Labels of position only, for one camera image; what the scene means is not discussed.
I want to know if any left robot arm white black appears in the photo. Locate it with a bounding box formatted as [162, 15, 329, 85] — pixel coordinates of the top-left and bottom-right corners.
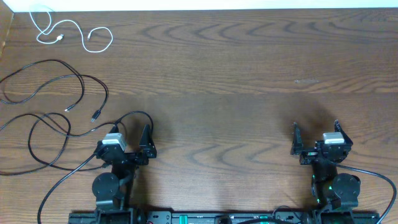
[92, 124, 157, 224]

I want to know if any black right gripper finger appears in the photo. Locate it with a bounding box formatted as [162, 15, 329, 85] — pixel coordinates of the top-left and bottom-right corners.
[290, 122, 303, 155]
[334, 119, 353, 146]

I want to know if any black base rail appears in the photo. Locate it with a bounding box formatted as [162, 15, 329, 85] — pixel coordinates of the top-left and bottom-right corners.
[68, 210, 379, 224]

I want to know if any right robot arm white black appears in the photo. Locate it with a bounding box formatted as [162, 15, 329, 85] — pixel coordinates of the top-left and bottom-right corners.
[290, 120, 361, 223]

